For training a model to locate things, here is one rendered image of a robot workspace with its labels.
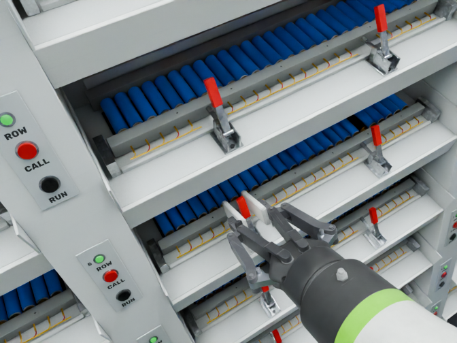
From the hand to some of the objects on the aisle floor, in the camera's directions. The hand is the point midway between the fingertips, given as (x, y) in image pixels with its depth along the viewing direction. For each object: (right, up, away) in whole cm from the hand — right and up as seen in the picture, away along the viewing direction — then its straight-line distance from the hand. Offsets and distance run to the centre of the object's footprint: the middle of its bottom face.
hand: (245, 211), depth 58 cm
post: (-1, -80, +60) cm, 100 cm away
